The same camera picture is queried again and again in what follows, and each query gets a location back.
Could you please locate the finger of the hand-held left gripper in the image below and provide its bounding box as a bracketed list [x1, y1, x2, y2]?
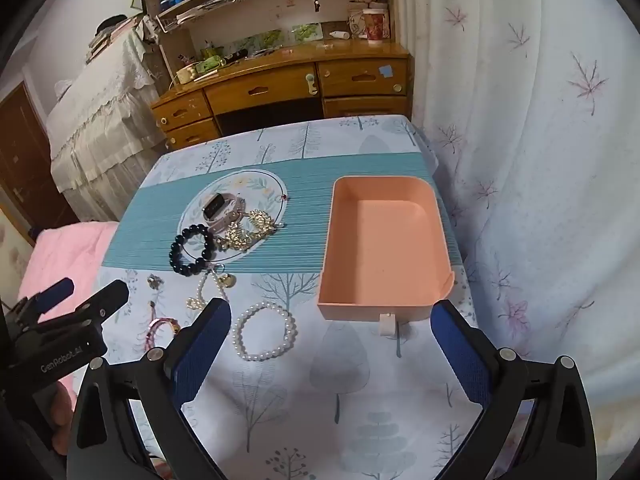
[36, 278, 76, 319]
[70, 280, 131, 331]

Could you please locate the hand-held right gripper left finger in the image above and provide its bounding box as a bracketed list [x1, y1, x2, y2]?
[66, 298, 232, 480]

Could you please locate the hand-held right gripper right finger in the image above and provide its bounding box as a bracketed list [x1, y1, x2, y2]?
[430, 300, 598, 480]

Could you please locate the red and pink bracelet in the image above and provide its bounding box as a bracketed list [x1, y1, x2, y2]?
[145, 300, 183, 353]

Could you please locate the white pearl bracelet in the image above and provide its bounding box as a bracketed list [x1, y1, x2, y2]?
[231, 302, 297, 362]

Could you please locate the black bead bracelet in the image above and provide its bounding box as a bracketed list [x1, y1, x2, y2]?
[170, 224, 216, 277]

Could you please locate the pink plastic tray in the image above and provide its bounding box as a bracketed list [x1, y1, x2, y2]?
[316, 175, 454, 337]

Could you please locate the pink band smart watch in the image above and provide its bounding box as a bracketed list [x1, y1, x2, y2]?
[201, 191, 247, 233]

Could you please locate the gold chain necklace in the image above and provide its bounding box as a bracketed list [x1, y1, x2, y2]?
[216, 208, 288, 252]

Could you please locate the person's left hand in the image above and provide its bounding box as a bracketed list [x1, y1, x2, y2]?
[49, 382, 77, 457]

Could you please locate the pink blanket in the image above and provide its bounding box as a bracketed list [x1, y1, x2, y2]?
[20, 222, 121, 321]

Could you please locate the brown wooden door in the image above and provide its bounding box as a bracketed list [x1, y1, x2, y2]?
[0, 82, 78, 241]

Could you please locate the white lace furniture cover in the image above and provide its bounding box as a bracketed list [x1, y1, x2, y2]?
[47, 25, 168, 221]

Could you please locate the white leaf print curtain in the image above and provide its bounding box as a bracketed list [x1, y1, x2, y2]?
[390, 0, 640, 461]

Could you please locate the stack of books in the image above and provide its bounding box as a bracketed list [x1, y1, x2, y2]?
[86, 15, 137, 63]

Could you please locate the wooden desk with drawers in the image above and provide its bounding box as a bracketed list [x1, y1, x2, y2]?
[150, 42, 412, 151]

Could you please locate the green leaf picture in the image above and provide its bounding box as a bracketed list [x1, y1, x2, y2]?
[291, 23, 322, 43]
[248, 30, 282, 51]

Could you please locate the wooden desk shelf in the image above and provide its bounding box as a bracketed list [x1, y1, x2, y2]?
[137, 0, 396, 76]

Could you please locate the red and white cup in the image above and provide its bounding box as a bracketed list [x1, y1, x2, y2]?
[362, 8, 387, 47]

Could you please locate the patterned paper bag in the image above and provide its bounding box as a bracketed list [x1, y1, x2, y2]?
[348, 2, 392, 39]

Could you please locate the pearl chain with gold charm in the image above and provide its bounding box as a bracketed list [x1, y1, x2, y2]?
[186, 265, 236, 311]

